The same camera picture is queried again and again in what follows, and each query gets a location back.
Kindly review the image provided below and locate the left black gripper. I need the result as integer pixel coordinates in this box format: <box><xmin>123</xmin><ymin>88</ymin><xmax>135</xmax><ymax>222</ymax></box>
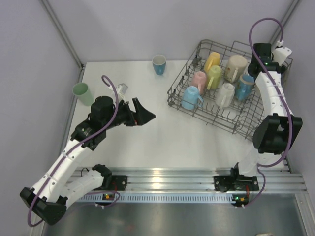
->
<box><xmin>103</xmin><ymin>97</ymin><xmax>155</xmax><ymax>130</ymax></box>

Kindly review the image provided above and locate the light blue mug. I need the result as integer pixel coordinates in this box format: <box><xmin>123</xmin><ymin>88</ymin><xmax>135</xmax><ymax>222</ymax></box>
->
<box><xmin>181</xmin><ymin>86</ymin><xmax>203</xmax><ymax>110</ymax></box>

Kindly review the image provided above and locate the pink mug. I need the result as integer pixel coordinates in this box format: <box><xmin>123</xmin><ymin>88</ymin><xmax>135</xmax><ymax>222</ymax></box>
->
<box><xmin>191</xmin><ymin>71</ymin><xmax>207</xmax><ymax>95</ymax></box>

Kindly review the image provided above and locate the pale yellow-green mug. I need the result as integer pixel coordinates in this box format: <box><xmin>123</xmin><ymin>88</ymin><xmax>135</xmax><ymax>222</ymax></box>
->
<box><xmin>206</xmin><ymin>65</ymin><xmax>222</xmax><ymax>90</ymax></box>

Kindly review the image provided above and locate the white mug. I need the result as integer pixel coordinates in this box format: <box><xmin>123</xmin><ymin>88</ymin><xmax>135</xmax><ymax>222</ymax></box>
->
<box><xmin>215</xmin><ymin>83</ymin><xmax>235</xmax><ymax>109</ymax></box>

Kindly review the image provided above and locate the yellow mug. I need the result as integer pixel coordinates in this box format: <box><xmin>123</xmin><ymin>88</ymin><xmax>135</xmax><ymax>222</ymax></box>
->
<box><xmin>204</xmin><ymin>52</ymin><xmax>221</xmax><ymax>72</ymax></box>

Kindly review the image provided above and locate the blue butterfly mug orange inside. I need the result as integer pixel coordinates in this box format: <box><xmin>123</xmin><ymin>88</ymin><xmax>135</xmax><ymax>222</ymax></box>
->
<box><xmin>235</xmin><ymin>74</ymin><xmax>255</xmax><ymax>101</ymax></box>

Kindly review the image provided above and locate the floral cream mug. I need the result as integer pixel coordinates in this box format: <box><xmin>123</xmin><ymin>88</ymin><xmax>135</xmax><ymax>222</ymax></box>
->
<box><xmin>224</xmin><ymin>55</ymin><xmax>248</xmax><ymax>83</ymax></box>

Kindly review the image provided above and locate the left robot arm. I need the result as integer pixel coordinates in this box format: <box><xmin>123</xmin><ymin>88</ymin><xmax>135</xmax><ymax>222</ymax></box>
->
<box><xmin>20</xmin><ymin>96</ymin><xmax>156</xmax><ymax>225</ymax></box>

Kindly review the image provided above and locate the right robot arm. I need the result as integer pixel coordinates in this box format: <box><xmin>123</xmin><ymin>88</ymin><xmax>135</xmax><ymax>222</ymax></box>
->
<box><xmin>214</xmin><ymin>40</ymin><xmax>303</xmax><ymax>192</ymax></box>

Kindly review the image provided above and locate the dark blue mug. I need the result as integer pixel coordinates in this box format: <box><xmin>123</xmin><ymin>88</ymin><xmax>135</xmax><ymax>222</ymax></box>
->
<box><xmin>152</xmin><ymin>55</ymin><xmax>166</xmax><ymax>75</ymax></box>

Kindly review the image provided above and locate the green tumbler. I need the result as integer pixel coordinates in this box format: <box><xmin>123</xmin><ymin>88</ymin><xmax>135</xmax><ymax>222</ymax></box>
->
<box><xmin>72</xmin><ymin>83</ymin><xmax>94</xmax><ymax>106</ymax></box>

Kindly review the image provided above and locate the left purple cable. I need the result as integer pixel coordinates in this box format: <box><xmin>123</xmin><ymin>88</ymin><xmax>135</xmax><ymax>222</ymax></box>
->
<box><xmin>27</xmin><ymin>75</ymin><xmax>121</xmax><ymax>227</ymax></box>

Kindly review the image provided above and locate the grey wire dish rack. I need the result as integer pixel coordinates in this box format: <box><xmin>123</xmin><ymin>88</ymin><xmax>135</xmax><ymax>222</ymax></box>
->
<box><xmin>167</xmin><ymin>38</ymin><xmax>294</xmax><ymax>142</ymax></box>

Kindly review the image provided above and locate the perforated cable tray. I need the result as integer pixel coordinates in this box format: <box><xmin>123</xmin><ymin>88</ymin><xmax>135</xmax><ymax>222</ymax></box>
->
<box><xmin>77</xmin><ymin>192</ymin><xmax>247</xmax><ymax>204</ymax></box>

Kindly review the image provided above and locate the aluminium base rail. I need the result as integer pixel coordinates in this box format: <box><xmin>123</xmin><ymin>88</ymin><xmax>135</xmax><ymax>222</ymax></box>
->
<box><xmin>110</xmin><ymin>167</ymin><xmax>307</xmax><ymax>193</ymax></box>

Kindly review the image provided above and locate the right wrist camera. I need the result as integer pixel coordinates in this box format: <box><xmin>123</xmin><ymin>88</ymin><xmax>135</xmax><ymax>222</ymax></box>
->
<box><xmin>272</xmin><ymin>40</ymin><xmax>292</xmax><ymax>65</ymax></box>

